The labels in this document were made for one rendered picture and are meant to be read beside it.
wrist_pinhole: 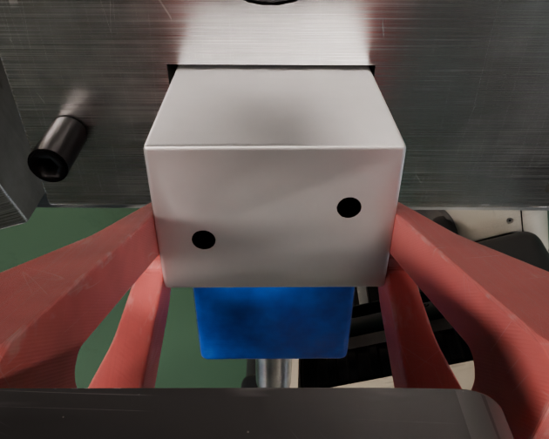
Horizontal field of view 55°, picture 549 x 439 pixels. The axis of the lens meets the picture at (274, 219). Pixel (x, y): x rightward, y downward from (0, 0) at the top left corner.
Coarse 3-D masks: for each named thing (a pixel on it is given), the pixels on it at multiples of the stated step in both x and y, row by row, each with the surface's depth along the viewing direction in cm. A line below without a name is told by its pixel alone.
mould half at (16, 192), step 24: (0, 72) 22; (0, 96) 21; (0, 120) 21; (0, 144) 21; (24, 144) 22; (0, 168) 20; (24, 168) 22; (0, 192) 20; (24, 192) 22; (0, 216) 21; (24, 216) 21
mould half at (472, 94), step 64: (0, 0) 12; (64, 0) 12; (128, 0) 12; (192, 0) 12; (320, 0) 12; (384, 0) 12; (448, 0) 12; (512, 0) 12; (64, 64) 13; (128, 64) 13; (320, 64) 13; (384, 64) 13; (448, 64) 13; (512, 64) 13; (128, 128) 15; (448, 128) 14; (512, 128) 14; (64, 192) 16; (128, 192) 16; (448, 192) 16; (512, 192) 16
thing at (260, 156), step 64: (192, 64) 14; (256, 64) 14; (192, 128) 10; (256, 128) 10; (320, 128) 10; (384, 128) 10; (192, 192) 10; (256, 192) 10; (320, 192) 10; (384, 192) 10; (192, 256) 11; (256, 256) 11; (320, 256) 11; (384, 256) 11; (256, 320) 14; (320, 320) 14
